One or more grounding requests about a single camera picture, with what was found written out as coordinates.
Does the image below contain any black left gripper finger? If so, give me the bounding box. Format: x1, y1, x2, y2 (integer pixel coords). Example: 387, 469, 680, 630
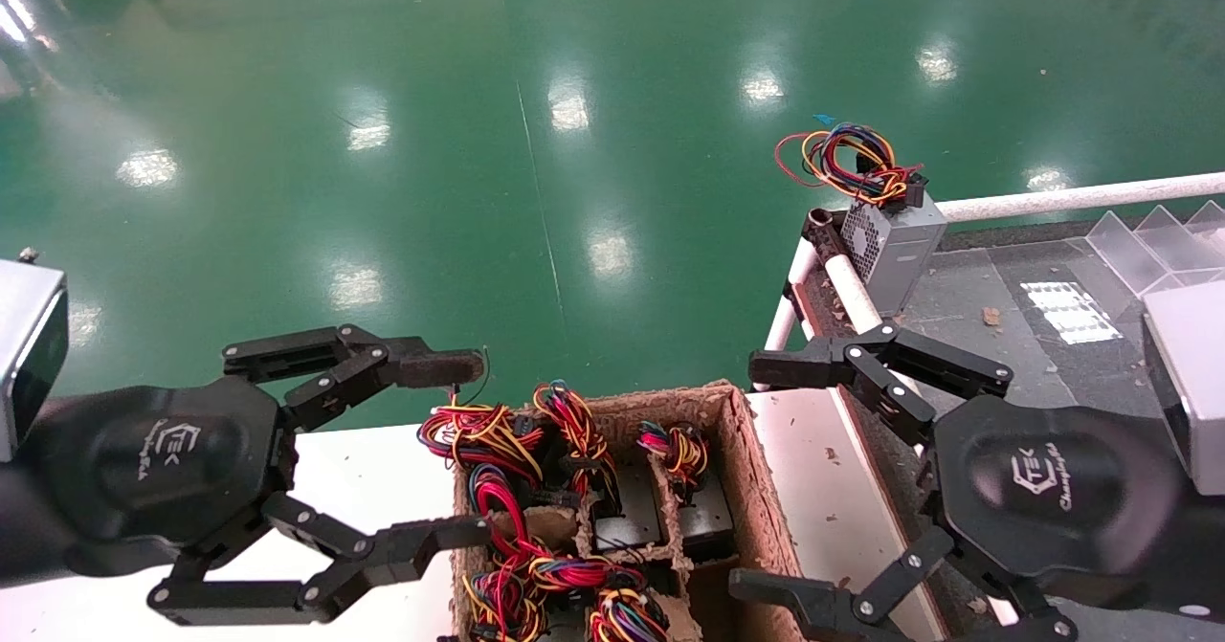
223, 324, 486, 432
148, 492, 494, 626

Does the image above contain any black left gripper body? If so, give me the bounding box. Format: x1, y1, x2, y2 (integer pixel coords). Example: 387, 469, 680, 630
19, 379, 300, 578

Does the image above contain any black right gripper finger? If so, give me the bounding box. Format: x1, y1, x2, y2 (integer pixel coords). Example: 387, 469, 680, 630
749, 321, 1013, 447
729, 525, 1078, 642

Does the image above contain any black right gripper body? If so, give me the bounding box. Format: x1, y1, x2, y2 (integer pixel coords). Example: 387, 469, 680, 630
924, 395, 1188, 578

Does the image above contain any grey power supply with wires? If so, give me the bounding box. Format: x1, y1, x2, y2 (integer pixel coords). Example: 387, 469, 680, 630
529, 381, 668, 555
636, 420, 740, 559
773, 123, 948, 318

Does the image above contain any white conveyor edge pipe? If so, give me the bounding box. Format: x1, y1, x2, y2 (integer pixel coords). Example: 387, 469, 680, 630
825, 252, 886, 337

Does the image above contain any dark conveyor belt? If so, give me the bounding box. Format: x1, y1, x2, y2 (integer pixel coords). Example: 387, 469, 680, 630
791, 224, 1225, 642

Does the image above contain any brown pulp divider box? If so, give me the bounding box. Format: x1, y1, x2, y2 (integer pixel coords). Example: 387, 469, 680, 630
450, 381, 805, 642

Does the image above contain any clear acrylic divider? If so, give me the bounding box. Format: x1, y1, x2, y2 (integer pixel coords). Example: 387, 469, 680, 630
1086, 200, 1225, 299

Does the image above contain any white frame leg pipe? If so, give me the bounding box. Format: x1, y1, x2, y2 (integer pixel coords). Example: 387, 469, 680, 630
763, 238, 820, 351

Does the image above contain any red blue wire bundle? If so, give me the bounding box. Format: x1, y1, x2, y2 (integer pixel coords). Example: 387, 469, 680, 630
467, 465, 539, 559

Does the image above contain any multicoloured wire bundle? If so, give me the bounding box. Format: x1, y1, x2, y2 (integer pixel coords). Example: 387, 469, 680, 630
587, 589, 671, 642
526, 551, 648, 597
461, 570, 548, 642

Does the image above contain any yellow red wire bundle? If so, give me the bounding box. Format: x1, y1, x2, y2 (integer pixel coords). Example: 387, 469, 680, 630
418, 403, 545, 482

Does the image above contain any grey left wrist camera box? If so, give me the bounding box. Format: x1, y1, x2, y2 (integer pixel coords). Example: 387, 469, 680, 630
0, 259, 70, 461

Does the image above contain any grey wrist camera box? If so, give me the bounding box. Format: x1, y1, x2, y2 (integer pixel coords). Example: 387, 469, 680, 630
1142, 281, 1225, 498
0, 259, 70, 461

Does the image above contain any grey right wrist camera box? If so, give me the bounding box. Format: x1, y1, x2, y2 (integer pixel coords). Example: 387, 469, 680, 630
1142, 281, 1225, 498

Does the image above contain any long white frame pipe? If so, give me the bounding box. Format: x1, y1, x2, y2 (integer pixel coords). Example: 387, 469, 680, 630
933, 171, 1225, 224

